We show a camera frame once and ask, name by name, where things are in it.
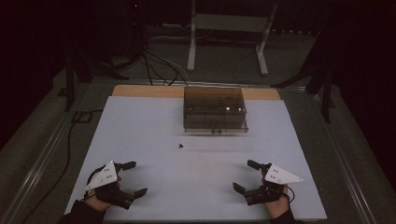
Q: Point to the black tripod stand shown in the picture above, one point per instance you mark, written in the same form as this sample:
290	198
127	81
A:
77	68
320	77

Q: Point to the smoky transparent plastic box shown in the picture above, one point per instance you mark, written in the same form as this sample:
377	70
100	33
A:
214	109

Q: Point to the person's right hand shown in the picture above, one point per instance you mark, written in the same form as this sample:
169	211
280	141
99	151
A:
278	207

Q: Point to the person's left hand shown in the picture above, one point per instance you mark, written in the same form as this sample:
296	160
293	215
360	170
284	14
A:
95	202

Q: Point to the white table mat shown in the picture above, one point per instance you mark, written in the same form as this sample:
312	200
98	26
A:
186	174

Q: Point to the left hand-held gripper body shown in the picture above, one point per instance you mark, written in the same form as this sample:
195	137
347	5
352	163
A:
106	177

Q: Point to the white metal stand frame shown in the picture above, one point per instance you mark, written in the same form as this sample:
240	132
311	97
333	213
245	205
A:
230	23

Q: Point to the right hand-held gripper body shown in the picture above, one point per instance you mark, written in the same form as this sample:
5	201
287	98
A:
280	176

